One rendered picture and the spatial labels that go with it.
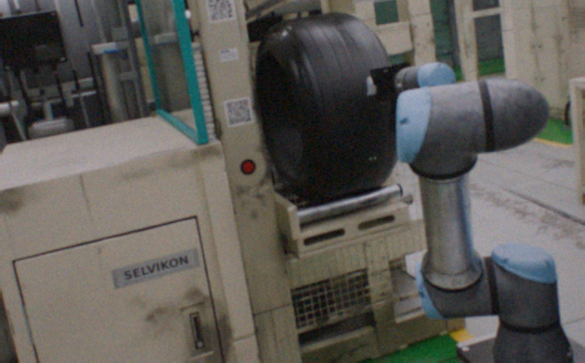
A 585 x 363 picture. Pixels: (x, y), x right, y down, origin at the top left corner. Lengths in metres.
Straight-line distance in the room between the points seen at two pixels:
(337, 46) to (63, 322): 1.01
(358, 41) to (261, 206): 0.54
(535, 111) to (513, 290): 0.41
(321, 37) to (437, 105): 0.82
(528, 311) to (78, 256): 0.83
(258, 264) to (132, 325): 0.79
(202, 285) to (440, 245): 0.43
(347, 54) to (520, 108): 0.81
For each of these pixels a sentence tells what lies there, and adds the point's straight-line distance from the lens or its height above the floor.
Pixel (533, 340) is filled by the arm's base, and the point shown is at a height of 0.79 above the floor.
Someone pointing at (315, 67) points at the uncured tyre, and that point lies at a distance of 1.72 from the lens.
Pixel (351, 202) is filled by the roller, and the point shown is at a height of 0.91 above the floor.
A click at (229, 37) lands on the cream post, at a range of 1.80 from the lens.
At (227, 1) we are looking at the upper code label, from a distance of 1.80.
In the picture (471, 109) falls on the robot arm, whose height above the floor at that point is 1.28.
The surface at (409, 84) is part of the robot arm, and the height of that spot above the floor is 1.27.
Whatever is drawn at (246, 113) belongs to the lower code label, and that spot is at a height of 1.21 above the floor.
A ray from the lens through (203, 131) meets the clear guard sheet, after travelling 1.13.
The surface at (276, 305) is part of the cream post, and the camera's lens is 1.99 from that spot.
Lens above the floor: 1.47
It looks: 11 degrees down
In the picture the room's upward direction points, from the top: 9 degrees counter-clockwise
